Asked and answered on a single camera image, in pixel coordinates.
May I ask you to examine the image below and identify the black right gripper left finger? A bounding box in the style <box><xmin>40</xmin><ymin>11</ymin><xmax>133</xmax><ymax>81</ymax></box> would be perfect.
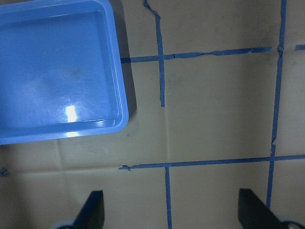
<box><xmin>72</xmin><ymin>190</ymin><xmax>105</xmax><ymax>229</ymax></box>

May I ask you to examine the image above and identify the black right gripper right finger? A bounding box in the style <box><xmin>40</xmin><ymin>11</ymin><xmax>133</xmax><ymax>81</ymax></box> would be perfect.
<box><xmin>239</xmin><ymin>188</ymin><xmax>284</xmax><ymax>229</ymax></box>

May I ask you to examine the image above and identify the blue plastic tray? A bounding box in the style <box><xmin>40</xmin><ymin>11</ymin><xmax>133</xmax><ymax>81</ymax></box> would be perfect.
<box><xmin>0</xmin><ymin>0</ymin><xmax>129</xmax><ymax>145</ymax></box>

